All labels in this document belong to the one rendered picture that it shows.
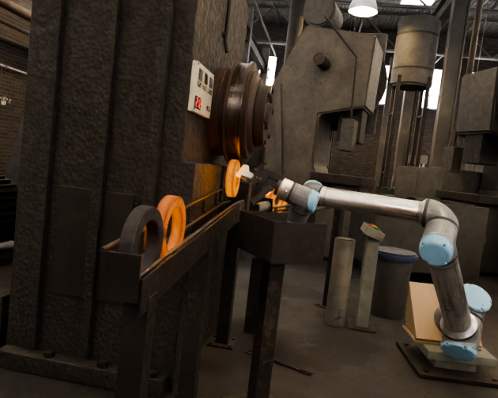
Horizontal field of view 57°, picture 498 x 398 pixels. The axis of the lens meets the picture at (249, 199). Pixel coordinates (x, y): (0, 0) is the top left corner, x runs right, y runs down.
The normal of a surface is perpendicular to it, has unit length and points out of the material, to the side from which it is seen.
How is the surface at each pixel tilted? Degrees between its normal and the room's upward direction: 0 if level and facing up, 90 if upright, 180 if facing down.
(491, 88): 92
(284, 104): 90
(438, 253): 124
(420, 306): 45
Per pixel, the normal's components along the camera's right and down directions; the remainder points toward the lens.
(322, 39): -0.39, 0.03
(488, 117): -0.98, -0.07
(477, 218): 0.11, 0.09
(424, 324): 0.04, -0.65
